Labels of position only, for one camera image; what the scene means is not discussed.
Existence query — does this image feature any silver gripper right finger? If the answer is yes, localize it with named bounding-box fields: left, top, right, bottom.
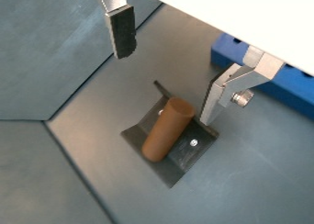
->
left=201, top=46, right=285, bottom=126

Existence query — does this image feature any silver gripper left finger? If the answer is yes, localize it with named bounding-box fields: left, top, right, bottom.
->
left=99, top=0, right=137, bottom=59

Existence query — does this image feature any brown round cylinder peg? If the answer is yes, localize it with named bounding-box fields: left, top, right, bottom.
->
left=142, top=97, right=196, bottom=162

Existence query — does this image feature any blue shape sorter board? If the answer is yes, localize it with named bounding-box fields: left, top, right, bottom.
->
left=212, top=33, right=314, bottom=120

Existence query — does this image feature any dark grey curved cradle block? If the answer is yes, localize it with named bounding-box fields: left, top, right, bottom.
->
left=122, top=81, right=218, bottom=187

